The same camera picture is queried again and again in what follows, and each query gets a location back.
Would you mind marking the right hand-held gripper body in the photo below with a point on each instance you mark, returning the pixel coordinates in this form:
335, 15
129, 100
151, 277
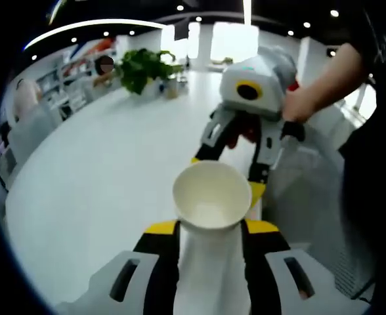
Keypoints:
268, 78

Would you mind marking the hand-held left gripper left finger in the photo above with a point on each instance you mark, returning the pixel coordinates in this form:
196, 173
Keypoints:
160, 272

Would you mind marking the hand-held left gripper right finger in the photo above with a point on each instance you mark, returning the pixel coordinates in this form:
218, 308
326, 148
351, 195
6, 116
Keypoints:
262, 272

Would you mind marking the white printed paper cup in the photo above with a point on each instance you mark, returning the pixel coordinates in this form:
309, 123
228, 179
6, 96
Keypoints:
209, 262

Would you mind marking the person's right hand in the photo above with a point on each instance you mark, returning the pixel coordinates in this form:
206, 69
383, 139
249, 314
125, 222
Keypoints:
298, 106

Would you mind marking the glass bottle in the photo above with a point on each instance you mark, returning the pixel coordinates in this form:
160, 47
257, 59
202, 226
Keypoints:
170, 90

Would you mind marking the straight ceiling light strip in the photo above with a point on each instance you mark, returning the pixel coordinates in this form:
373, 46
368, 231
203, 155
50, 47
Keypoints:
247, 10

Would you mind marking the white plant pot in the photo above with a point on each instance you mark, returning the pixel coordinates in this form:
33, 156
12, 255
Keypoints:
154, 87

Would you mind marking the green potted plant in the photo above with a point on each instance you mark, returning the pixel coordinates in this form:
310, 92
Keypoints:
140, 69

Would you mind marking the hanging black monitor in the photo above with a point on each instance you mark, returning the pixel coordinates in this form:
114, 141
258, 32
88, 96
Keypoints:
180, 33

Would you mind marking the group of round ceiling downlights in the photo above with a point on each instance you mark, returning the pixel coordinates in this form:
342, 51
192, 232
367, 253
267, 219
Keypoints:
180, 7

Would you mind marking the person's dark-clothed torso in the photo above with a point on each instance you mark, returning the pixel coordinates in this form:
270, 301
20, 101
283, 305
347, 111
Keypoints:
370, 197

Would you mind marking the white table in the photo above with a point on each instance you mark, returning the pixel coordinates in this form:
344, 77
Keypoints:
98, 157

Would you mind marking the curved ceiling light strip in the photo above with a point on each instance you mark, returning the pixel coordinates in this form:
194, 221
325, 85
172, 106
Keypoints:
98, 22

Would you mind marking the red blue wall banner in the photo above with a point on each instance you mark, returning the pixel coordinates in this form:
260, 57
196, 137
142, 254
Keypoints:
94, 47

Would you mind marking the white wall shelving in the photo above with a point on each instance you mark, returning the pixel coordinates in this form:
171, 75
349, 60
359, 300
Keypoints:
61, 85

